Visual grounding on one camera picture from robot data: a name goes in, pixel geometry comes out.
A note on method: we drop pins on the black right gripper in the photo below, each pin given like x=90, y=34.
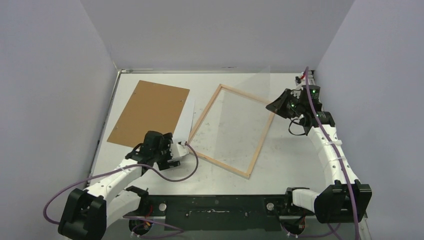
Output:
x=286, y=104

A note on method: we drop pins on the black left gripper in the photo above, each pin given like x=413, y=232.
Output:
x=166, y=142

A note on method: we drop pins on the white photo paper sheet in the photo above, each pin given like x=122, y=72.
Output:
x=185, y=121

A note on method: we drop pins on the clear acrylic frame pane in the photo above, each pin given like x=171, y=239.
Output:
x=238, y=116

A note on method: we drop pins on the light wooden picture frame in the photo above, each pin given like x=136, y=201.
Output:
x=258, y=145

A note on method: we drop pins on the brown frame backing board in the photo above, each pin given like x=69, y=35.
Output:
x=151, y=107

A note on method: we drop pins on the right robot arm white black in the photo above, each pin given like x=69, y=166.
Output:
x=345, y=199

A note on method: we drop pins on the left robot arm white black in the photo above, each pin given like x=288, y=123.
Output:
x=88, y=212

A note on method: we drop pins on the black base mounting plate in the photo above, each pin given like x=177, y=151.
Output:
x=221, y=212

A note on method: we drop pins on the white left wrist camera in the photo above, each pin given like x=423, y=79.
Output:
x=178, y=150

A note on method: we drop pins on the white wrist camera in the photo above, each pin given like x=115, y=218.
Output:
x=300, y=81
x=178, y=150

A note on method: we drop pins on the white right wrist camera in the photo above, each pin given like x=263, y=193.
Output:
x=300, y=81

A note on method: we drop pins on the aluminium front rail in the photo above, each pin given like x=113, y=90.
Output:
x=95, y=229

